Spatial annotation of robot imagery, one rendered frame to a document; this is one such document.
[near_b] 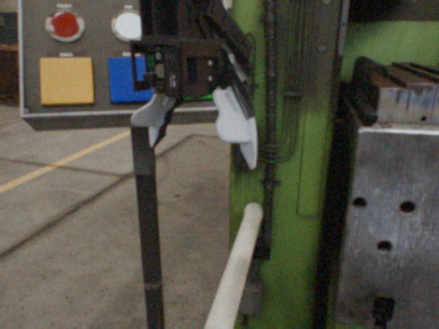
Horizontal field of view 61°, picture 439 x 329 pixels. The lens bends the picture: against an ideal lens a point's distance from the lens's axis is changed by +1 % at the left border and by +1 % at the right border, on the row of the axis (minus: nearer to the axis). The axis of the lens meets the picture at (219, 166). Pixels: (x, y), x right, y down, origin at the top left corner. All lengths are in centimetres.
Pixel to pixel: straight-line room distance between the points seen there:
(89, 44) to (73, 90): 8
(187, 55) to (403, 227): 58
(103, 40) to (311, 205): 64
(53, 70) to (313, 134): 59
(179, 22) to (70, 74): 29
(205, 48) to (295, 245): 76
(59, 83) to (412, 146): 61
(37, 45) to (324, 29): 58
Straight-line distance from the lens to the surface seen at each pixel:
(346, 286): 87
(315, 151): 94
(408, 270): 86
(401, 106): 79
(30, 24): 69
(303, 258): 107
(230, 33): 44
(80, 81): 62
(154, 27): 38
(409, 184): 77
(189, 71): 37
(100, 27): 67
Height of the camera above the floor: 108
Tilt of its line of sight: 20 degrees down
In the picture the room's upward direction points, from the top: straight up
